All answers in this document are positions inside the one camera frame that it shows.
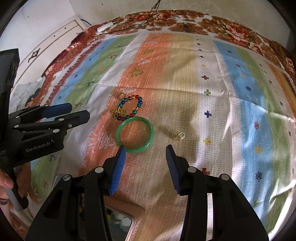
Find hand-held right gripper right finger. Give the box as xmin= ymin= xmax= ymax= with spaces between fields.
xmin=166 ymin=145 xmax=270 ymax=241

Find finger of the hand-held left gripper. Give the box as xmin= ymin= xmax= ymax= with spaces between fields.
xmin=14 ymin=110 xmax=90 ymax=142
xmin=9 ymin=103 xmax=73 ymax=123

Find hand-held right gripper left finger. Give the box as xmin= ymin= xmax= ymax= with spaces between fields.
xmin=25 ymin=146 xmax=127 ymax=241

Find rectangular metal tin box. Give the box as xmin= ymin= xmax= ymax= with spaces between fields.
xmin=53 ymin=173 xmax=147 ymax=241

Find green jade bangle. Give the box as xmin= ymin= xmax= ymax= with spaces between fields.
xmin=116 ymin=117 xmax=155 ymax=154

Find multicolour glass bead bracelet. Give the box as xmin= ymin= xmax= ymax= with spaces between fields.
xmin=115 ymin=92 xmax=143 ymax=122

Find person's left hand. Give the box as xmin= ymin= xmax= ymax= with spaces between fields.
xmin=0 ymin=162 xmax=38 ymax=202

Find grey crumpled clothes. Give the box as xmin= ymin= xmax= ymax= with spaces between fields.
xmin=10 ymin=81 xmax=47 ymax=109

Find white wooden headboard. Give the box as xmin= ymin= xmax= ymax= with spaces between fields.
xmin=10 ymin=17 xmax=86 ymax=93

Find white charger adapter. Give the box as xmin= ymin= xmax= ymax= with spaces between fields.
xmin=97 ymin=22 xmax=115 ymax=32

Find striped patterned blanket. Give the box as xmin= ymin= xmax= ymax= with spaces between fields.
xmin=30 ymin=31 xmax=296 ymax=241

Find floral bedsheet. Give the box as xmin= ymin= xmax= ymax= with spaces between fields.
xmin=9 ymin=9 xmax=296 ymax=241

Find black charging cable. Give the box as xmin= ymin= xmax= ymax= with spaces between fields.
xmin=98 ymin=0 xmax=162 ymax=36
xmin=116 ymin=0 xmax=162 ymax=29

